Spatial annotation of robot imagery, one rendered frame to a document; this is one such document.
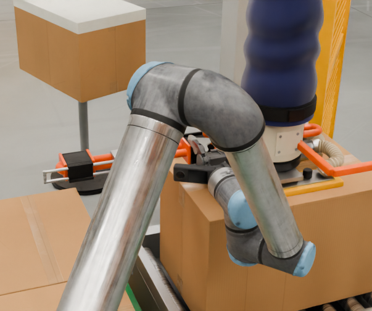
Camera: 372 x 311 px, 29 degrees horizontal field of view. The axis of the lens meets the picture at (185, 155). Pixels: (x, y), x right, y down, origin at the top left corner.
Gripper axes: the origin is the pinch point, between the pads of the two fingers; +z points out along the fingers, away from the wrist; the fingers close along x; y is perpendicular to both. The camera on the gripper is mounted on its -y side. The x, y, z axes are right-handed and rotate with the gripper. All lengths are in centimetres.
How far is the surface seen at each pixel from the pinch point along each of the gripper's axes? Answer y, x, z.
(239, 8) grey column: 59, 8, 95
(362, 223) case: 50, -25, -19
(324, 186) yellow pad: 37.6, -11.8, -14.4
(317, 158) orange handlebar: 31.3, 0.9, -18.8
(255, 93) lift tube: 18.3, 16.4, -4.2
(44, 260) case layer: -39, -53, 34
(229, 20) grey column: 58, 1, 102
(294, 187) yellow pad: 28.3, -11.2, -13.3
